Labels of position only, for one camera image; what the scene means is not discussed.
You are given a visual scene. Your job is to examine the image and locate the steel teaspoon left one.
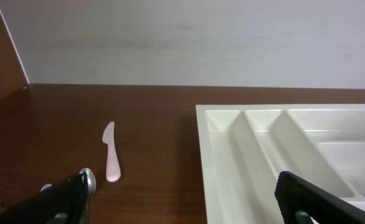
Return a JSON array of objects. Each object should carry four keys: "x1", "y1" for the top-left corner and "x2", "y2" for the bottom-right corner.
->
[{"x1": 40, "y1": 184, "x2": 52, "y2": 191}]

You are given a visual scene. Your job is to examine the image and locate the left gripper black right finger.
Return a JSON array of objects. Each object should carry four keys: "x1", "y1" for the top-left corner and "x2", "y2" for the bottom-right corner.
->
[{"x1": 274, "y1": 171, "x2": 365, "y2": 224}]

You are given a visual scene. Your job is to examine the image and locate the steel teaspoon right one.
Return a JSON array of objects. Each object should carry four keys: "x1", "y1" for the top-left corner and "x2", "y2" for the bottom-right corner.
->
[{"x1": 80, "y1": 168, "x2": 96, "y2": 224}]

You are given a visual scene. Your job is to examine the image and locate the steel teaspoon one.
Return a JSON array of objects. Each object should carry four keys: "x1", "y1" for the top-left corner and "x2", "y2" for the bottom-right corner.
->
[
  {"x1": 40, "y1": 184, "x2": 52, "y2": 191},
  {"x1": 80, "y1": 168, "x2": 96, "y2": 224}
]

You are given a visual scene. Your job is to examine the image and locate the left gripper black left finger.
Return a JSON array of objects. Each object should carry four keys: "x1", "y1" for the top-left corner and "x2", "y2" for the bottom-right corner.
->
[{"x1": 0, "y1": 174, "x2": 88, "y2": 224}]

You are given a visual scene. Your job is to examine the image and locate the pink plastic knife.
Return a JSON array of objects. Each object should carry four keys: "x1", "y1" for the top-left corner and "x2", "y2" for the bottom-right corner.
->
[{"x1": 102, "y1": 121, "x2": 121, "y2": 182}]

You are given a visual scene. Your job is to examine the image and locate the white plastic cutlery tray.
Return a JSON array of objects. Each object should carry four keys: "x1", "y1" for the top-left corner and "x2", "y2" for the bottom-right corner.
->
[{"x1": 196, "y1": 104, "x2": 365, "y2": 223}]

